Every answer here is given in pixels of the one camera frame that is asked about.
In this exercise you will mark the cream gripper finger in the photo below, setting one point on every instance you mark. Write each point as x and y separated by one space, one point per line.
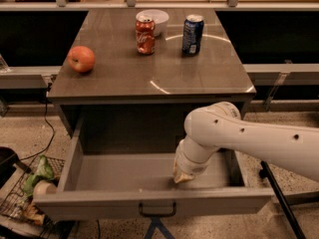
179 176

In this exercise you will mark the grey top drawer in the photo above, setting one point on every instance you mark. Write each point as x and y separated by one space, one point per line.
122 168

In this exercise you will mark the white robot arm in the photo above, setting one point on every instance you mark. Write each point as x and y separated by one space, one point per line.
209 129

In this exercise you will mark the grey drawer cabinet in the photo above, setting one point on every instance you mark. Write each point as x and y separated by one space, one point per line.
132 103

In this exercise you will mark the blue tape cross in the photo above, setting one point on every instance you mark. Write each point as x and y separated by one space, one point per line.
155 225

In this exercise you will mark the black metal stand leg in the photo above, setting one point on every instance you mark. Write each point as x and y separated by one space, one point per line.
286 201

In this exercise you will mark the green leafy item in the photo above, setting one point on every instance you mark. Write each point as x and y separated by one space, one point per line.
44 171

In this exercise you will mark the cream cup in basket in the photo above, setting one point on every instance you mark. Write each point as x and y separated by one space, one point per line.
44 187

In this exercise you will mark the blue soda can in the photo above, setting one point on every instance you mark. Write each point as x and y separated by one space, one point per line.
192 34

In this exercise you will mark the red apple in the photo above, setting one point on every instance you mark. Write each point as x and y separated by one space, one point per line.
81 59

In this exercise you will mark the red soda can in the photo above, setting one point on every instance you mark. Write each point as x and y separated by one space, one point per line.
145 37

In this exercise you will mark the white bowl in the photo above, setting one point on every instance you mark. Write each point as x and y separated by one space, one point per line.
159 16

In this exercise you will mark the black wire basket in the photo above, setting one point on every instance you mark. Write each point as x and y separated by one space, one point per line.
24 218

